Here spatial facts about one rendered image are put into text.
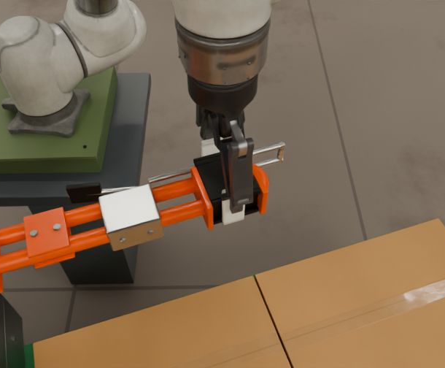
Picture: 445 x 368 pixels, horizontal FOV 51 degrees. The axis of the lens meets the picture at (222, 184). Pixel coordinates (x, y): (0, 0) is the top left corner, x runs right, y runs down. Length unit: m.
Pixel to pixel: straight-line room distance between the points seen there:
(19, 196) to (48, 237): 0.71
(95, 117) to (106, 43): 0.22
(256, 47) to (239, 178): 0.15
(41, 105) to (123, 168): 0.26
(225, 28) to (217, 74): 0.05
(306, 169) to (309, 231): 0.35
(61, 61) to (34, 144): 0.24
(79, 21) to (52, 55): 0.10
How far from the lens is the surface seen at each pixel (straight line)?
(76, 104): 1.37
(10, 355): 1.38
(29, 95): 1.28
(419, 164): 2.46
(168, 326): 1.27
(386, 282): 1.39
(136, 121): 1.42
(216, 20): 0.42
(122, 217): 0.61
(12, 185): 1.35
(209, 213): 0.60
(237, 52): 0.44
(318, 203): 2.17
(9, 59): 1.24
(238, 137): 0.50
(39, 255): 0.61
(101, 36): 1.24
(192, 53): 0.45
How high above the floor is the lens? 1.72
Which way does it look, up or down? 52 degrees down
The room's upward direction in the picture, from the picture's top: straight up
